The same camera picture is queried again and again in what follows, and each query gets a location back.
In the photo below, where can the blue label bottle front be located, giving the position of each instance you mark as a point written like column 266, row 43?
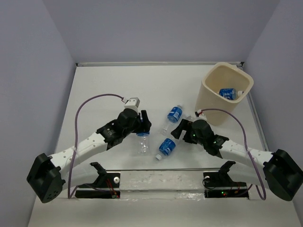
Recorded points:
column 166, row 148

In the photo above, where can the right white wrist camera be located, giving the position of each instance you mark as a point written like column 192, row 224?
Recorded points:
column 199, row 114

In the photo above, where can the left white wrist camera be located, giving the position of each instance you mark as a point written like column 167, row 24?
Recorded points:
column 132, row 103

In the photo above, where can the clear unlabelled bottle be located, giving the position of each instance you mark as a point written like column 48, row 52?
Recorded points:
column 189, row 118

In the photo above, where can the beige plastic bin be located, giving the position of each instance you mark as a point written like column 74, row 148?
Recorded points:
column 222, row 75

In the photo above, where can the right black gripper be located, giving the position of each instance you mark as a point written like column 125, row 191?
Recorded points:
column 184, row 124

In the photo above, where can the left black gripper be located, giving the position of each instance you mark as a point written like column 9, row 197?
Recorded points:
column 145, row 125

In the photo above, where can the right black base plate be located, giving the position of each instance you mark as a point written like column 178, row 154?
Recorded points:
column 218, row 185

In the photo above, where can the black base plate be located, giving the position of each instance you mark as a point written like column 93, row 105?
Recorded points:
column 218, row 185
column 107, row 187

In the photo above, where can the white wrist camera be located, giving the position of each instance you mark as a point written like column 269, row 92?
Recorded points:
column 199, row 114
column 132, row 103

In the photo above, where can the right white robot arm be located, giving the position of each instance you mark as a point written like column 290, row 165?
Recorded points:
column 276, row 171

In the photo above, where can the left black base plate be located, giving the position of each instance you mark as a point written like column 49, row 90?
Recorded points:
column 107, row 187

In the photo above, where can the blue label bottle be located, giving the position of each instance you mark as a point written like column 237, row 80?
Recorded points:
column 172, row 118
column 166, row 148
column 143, row 143
column 230, row 93

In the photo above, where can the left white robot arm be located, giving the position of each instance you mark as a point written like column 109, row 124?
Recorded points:
column 46, row 176

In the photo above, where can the aluminium table rail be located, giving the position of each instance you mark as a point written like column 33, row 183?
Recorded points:
column 143, row 63

